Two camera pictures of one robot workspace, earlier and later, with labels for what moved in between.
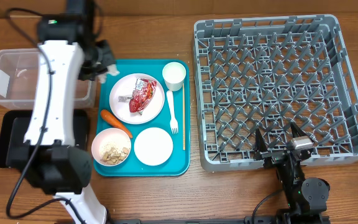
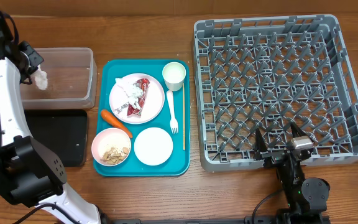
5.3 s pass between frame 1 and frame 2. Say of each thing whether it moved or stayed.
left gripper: moved
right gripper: stayed
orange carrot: stayed
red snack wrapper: moved
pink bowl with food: stayed
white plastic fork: stayed
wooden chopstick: stayed
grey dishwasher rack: stayed
